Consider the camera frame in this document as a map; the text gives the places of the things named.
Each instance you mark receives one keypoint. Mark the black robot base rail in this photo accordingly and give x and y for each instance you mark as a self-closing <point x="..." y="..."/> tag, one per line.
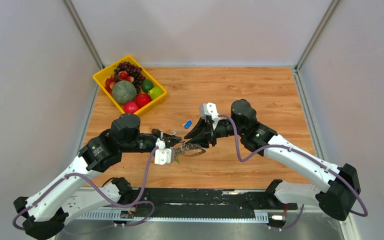
<point x="206" y="203"/>

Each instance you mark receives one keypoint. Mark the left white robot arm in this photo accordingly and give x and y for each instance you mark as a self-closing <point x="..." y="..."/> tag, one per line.
<point x="47" y="212"/>

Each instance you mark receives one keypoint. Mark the yellow plastic fruit tray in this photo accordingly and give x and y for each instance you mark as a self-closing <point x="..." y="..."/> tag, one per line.
<point x="104" y="78"/>

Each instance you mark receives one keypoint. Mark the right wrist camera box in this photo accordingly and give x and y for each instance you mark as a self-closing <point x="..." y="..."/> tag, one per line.
<point x="208" y="111"/>

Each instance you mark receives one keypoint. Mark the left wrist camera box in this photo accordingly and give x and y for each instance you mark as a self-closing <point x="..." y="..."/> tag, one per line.
<point x="164" y="154"/>

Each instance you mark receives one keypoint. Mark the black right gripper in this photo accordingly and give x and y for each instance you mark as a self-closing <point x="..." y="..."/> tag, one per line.
<point x="201" y="127"/>

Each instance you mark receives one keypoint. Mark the aluminium frame post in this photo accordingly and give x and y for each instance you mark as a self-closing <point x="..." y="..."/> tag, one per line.
<point x="71" y="9"/>
<point x="317" y="33"/>

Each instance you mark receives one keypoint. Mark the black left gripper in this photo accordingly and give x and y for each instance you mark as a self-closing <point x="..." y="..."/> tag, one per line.
<point x="170" y="140"/>

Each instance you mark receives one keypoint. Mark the dark purple grape bunch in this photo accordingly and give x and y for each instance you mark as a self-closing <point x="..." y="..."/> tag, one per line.
<point x="133" y="71"/>

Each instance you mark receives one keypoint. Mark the right aluminium frame post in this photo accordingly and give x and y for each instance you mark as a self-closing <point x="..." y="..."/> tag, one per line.
<point x="317" y="33"/>

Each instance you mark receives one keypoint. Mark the red apple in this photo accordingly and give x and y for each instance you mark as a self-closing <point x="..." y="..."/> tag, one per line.
<point x="131" y="107"/>
<point x="142" y="100"/>

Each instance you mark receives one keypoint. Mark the silver keyring bunch with keys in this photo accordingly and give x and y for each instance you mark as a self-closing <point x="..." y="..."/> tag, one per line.
<point x="188" y="150"/>

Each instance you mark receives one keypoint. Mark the silver key with blue tag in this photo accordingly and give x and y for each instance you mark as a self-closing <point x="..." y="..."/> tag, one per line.
<point x="188" y="124"/>

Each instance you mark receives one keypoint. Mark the green netted melon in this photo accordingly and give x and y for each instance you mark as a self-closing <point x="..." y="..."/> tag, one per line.
<point x="123" y="92"/>

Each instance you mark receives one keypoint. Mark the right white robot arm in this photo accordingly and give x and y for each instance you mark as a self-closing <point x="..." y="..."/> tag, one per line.
<point x="334" y="189"/>

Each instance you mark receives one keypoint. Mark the dark green lime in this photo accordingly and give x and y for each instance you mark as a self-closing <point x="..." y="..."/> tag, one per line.
<point x="147" y="85"/>

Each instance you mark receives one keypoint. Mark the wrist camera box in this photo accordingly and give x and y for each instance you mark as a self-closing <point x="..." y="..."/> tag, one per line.
<point x="208" y="111"/>
<point x="164" y="154"/>

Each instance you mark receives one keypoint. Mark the red-yellow peach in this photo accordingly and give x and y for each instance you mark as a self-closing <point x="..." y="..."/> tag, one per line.
<point x="129" y="78"/>

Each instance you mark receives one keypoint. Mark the left aluminium frame post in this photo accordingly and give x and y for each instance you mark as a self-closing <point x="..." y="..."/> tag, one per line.
<point x="71" y="9"/>

